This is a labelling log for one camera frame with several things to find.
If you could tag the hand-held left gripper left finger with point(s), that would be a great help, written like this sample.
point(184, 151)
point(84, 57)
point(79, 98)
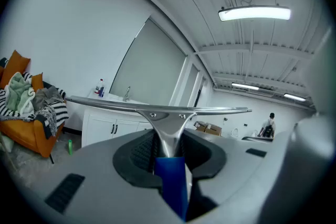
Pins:
point(86, 165)

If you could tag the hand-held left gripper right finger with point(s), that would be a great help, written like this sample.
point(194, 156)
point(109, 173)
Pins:
point(236, 165)

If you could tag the green bottle on floor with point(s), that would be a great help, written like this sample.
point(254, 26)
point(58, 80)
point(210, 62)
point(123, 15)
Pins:
point(70, 147)

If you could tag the white toilet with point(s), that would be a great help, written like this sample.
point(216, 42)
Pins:
point(235, 132)

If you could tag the cardboard box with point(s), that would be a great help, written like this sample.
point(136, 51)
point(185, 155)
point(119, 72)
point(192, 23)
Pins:
point(200, 126)
point(213, 129)

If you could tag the white table with sink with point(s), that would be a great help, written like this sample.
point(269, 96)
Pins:
point(99, 123)

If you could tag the orange sofa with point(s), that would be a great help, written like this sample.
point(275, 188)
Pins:
point(23, 133)

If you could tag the small blue bottle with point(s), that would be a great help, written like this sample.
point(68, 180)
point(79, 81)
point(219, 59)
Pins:
point(102, 92)

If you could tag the grey garment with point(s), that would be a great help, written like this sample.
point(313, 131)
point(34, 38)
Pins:
point(46, 98)

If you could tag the ceiling tube light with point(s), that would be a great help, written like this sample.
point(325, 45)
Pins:
point(294, 97)
point(245, 86)

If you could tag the white bottle with red cap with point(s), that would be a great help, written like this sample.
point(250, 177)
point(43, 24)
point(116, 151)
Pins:
point(99, 86)

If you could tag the narrow grey window blind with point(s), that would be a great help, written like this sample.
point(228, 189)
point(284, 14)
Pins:
point(190, 86)

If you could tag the small orange cushion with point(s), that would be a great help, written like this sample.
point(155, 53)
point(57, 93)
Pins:
point(38, 82)

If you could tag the green and white blanket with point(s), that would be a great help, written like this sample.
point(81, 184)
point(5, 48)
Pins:
point(18, 94)

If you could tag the large grey window blind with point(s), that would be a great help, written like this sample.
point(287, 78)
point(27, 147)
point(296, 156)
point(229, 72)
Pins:
point(152, 68)

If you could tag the large orange cushion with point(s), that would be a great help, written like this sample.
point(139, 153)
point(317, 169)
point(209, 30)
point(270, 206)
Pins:
point(14, 65)

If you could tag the hanging ceiling lamp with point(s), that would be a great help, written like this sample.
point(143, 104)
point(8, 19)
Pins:
point(254, 13)

